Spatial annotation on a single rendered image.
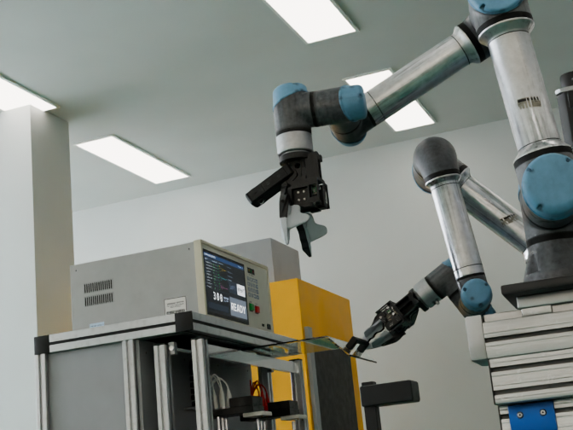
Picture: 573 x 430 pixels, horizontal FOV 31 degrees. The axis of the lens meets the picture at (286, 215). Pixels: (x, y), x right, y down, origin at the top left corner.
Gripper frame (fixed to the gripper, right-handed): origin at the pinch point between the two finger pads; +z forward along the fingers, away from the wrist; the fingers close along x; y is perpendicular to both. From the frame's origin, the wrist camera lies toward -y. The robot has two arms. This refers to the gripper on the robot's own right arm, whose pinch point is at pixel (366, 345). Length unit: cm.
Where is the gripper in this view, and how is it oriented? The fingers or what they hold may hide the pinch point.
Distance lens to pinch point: 286.2
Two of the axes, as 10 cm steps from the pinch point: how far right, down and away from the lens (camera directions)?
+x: 5.4, 7.4, -4.0
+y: -3.8, -2.0, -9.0
